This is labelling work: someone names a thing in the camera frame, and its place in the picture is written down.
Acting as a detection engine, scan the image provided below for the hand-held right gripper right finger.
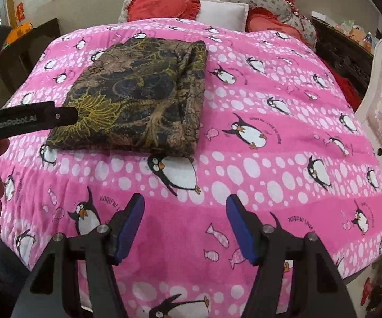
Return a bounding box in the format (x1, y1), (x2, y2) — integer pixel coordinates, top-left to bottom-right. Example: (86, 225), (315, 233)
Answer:
(226, 194), (357, 318)

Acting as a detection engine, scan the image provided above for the brown patterned garment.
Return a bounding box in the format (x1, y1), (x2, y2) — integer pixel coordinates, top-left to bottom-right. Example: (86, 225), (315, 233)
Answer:
(45, 36), (209, 158)

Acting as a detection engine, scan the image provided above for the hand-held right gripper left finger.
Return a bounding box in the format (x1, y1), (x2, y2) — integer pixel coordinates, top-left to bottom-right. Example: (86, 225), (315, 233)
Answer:
(10, 193), (146, 318)

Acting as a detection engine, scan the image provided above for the pile of colourful packets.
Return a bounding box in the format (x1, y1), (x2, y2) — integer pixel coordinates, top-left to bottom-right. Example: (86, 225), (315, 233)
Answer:
(340, 20), (374, 52)

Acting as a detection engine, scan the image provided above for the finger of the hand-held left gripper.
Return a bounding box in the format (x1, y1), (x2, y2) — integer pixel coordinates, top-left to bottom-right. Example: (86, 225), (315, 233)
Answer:
(53, 106), (79, 129)

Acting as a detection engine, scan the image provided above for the pink penguin blanket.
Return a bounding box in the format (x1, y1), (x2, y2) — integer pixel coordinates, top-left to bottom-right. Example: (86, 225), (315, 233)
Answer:
(0, 18), (382, 318)

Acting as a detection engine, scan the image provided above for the red toy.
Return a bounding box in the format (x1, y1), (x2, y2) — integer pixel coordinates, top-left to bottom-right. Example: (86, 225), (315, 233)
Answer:
(359, 276), (382, 307)

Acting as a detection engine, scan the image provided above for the person's dark clothing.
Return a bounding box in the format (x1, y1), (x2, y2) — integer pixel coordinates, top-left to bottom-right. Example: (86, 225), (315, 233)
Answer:
(0, 238), (33, 318)

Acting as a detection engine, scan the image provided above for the orange bag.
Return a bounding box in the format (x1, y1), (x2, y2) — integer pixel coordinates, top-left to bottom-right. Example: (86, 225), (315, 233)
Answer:
(6, 22), (33, 45)

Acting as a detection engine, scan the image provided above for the dark wooden nightstand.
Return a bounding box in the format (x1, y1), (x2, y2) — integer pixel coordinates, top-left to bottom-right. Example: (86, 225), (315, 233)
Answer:
(0, 18), (62, 107)

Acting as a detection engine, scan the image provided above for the red heart pillow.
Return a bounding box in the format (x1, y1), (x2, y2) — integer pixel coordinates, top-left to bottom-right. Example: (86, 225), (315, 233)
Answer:
(126, 0), (201, 22)
(245, 7), (305, 42)

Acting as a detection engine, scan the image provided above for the dark carved wooden cabinet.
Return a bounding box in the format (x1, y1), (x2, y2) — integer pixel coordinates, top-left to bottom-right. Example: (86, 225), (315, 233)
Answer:
(312, 16), (375, 98)

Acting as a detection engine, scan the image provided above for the white square pillow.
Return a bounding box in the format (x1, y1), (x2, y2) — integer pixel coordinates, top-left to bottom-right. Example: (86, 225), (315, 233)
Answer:
(196, 0), (249, 33)

